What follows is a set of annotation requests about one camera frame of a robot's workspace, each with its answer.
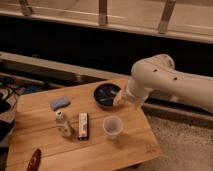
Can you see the small clear bottle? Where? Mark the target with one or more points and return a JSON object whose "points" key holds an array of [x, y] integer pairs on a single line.
{"points": [[63, 124]]}

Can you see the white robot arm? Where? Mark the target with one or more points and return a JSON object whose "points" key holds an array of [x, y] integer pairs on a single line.
{"points": [[158, 73]]}

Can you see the black round bowl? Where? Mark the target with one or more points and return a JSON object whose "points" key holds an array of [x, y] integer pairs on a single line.
{"points": [[105, 93]]}

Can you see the clear plastic cup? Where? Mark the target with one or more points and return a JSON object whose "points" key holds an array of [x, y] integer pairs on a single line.
{"points": [[112, 126]]}

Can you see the blue sponge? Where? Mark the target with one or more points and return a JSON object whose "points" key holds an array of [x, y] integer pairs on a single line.
{"points": [[59, 103]]}

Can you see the wooden table board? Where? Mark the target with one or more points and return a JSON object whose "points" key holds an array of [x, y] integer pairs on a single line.
{"points": [[35, 129]]}

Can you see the dark red object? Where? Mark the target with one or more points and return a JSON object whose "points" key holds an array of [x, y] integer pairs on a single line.
{"points": [[34, 162]]}

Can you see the metal railing post middle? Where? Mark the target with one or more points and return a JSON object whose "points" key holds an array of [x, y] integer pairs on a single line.
{"points": [[102, 9]]}

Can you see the metal railing post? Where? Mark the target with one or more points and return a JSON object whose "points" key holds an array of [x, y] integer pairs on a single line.
{"points": [[166, 16], [102, 9], [25, 8]]}

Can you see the metal railing post right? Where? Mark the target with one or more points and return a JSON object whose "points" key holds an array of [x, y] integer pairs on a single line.
{"points": [[166, 16]]}

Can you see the metal railing post left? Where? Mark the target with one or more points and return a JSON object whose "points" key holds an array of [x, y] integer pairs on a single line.
{"points": [[25, 8]]}

